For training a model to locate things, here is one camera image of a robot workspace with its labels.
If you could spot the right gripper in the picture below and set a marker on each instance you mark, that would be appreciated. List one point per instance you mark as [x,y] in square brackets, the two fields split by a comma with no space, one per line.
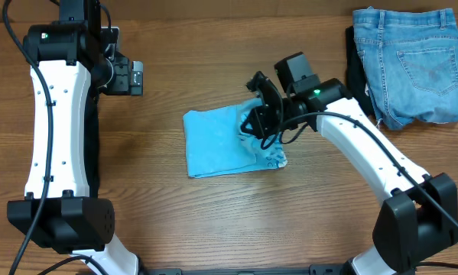
[267,129]

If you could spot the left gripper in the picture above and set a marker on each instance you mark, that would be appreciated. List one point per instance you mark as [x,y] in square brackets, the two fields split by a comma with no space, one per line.
[123,85]

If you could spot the light blue t-shirt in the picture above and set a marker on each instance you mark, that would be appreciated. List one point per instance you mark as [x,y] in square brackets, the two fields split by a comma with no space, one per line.
[216,146]

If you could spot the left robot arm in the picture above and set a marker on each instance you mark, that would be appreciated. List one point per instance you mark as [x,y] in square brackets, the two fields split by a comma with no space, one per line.
[72,65]

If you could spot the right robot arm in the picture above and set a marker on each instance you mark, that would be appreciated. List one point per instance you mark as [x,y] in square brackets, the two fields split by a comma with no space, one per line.
[419,212]

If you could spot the black garment on left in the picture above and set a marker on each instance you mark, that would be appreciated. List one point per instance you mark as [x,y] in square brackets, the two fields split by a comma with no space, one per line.
[91,145]

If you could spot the black garment under shorts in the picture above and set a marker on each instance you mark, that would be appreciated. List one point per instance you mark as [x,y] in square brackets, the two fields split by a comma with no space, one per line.
[356,81]

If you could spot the blue denim shorts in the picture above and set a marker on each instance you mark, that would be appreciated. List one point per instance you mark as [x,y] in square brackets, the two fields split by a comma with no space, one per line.
[410,61]

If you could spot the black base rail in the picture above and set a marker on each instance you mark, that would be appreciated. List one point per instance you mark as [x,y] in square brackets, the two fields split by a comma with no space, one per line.
[247,271]

